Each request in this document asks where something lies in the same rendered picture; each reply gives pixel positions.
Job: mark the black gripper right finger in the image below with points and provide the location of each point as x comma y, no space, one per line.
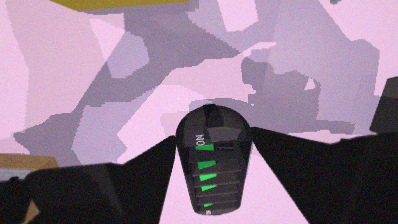
322,179

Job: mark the dark grey rounded unit with white label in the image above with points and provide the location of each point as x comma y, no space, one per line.
214,144

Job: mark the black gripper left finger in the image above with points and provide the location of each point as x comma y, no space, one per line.
136,190

